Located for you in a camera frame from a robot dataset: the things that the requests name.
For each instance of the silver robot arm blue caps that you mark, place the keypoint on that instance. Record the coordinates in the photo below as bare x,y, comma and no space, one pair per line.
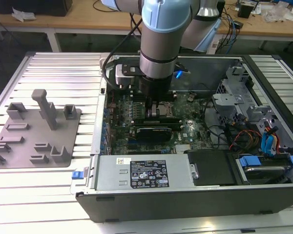
161,36

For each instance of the black RAM slot row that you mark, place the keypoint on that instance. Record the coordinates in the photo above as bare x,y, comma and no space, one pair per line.
139,121
171,96

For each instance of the silver CPU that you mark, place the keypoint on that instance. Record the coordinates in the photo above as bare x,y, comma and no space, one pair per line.
165,109

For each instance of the metal CPU socket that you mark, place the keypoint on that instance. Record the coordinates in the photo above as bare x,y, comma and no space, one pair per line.
173,111

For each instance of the round coin battery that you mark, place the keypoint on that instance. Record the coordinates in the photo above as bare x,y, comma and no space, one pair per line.
190,98

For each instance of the black graphics card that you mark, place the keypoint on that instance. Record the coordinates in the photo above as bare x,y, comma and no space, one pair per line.
153,134

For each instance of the green motherboard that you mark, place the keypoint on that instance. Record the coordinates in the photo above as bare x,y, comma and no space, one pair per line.
197,126

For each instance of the grey metal drive cage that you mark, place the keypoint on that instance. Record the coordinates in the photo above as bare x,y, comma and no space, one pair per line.
229,100

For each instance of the grey power supply with label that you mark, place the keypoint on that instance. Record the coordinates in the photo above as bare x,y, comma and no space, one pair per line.
112,173

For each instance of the black plastic shroud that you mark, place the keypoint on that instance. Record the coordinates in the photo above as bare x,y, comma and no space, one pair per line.
210,168

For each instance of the small black adapter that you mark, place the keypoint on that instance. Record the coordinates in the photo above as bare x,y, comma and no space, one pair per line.
238,25

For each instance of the grey parts rack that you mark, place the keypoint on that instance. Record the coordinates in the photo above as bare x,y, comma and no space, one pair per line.
63,136

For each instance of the wooden workbench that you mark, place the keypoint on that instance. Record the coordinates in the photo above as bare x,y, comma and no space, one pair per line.
63,24

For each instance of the small black box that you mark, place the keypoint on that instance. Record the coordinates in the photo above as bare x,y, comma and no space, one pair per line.
245,11

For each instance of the blue case latch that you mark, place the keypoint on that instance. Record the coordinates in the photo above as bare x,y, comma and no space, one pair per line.
77,175

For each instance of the black open PC case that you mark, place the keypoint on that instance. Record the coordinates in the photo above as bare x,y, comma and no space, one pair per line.
185,207

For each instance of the hard disk in blue carrier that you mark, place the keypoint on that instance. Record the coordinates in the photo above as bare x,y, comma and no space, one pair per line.
263,170

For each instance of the large black box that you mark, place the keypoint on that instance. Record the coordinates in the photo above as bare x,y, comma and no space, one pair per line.
39,7

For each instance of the clear plastic bags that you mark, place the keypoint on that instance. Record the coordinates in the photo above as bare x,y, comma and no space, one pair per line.
283,15

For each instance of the crumpled white paper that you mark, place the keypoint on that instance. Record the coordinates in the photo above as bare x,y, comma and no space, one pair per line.
22,15

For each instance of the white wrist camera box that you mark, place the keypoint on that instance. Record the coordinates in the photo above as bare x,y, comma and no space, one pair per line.
124,75

